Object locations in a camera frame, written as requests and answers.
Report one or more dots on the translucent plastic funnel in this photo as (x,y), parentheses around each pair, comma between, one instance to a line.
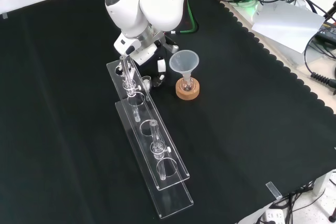
(183,60)

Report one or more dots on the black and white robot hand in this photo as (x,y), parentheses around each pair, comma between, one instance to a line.
(126,44)

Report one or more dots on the black box with yellow label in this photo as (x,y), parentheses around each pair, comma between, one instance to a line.
(326,31)

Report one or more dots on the black cloth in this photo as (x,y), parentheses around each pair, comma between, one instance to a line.
(236,103)

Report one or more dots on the pale grey board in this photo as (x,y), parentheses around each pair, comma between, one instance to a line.
(286,24)

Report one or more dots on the white power strip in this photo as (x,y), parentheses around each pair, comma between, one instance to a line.
(274,216)

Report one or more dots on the clear acrylic funnel stand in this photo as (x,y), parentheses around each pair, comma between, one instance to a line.
(170,203)

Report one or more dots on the clear glass weighing funnel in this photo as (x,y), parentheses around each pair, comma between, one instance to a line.
(146,82)

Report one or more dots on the small glass round-bottom flask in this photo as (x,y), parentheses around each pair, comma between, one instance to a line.
(187,85)

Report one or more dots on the clear tape piece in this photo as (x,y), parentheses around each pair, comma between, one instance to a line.
(4,15)

